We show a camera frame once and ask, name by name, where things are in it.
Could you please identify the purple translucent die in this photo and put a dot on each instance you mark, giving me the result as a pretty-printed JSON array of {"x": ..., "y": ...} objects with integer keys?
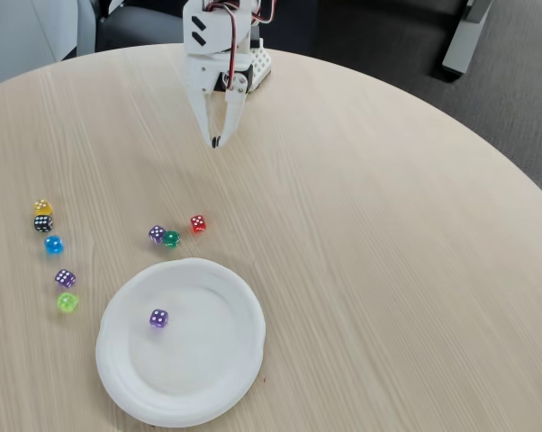
[
  {"x": 156, "y": 234},
  {"x": 159, "y": 318},
  {"x": 65, "y": 278}
]

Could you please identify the white paper plate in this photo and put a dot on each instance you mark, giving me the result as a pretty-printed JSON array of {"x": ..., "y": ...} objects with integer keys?
[{"x": 181, "y": 342}]

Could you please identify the dark grey chair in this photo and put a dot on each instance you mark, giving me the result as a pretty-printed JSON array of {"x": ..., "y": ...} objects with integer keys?
[{"x": 136, "y": 27}]

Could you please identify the red translucent die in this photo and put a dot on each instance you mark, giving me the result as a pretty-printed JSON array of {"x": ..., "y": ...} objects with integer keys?
[{"x": 198, "y": 223}]

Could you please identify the dark green translucent die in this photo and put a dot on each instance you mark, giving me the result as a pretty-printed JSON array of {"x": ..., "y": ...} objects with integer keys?
[{"x": 171, "y": 238}]

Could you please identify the yellow translucent die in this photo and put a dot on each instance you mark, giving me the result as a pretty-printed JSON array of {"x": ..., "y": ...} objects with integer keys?
[{"x": 42, "y": 207}]

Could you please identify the black die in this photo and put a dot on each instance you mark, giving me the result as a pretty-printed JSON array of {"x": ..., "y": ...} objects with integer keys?
[{"x": 42, "y": 223}]

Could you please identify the blue translucent die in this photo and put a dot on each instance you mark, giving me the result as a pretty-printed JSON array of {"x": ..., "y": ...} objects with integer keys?
[{"x": 54, "y": 245}]

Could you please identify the lime green translucent die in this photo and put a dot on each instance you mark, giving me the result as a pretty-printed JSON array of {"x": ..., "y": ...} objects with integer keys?
[{"x": 67, "y": 302}]

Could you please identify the grey desk leg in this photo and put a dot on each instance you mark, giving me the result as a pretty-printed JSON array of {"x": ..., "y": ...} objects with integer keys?
[{"x": 462, "y": 40}]

